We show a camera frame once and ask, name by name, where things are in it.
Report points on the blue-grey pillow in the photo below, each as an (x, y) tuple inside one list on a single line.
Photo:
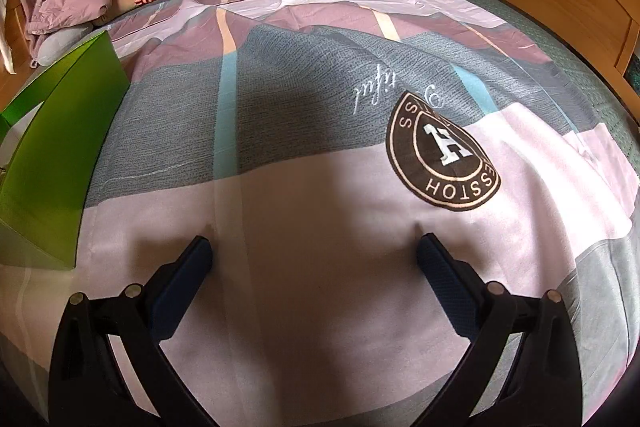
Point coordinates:
[(60, 44)]

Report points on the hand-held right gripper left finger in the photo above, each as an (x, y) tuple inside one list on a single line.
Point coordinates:
[(180, 292)]

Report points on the green cardboard box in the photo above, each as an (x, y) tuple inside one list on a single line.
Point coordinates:
[(50, 157)]

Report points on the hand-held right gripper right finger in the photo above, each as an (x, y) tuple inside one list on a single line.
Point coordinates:
[(445, 287)]

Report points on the printed patchwork quilt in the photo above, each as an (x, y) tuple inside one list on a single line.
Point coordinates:
[(320, 182)]

